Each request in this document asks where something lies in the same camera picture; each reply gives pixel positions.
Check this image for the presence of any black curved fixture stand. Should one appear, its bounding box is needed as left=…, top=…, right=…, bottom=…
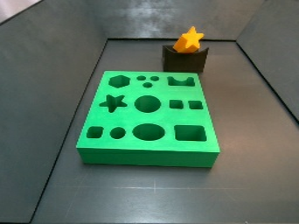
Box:
left=163, top=45, right=209, bottom=74

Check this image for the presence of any green foam shape-sorter block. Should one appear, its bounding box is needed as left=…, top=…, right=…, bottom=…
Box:
left=76, top=71, right=220, bottom=168

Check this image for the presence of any yellow star-shaped prism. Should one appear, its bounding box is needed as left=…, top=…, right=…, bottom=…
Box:
left=172, top=26, right=204, bottom=53

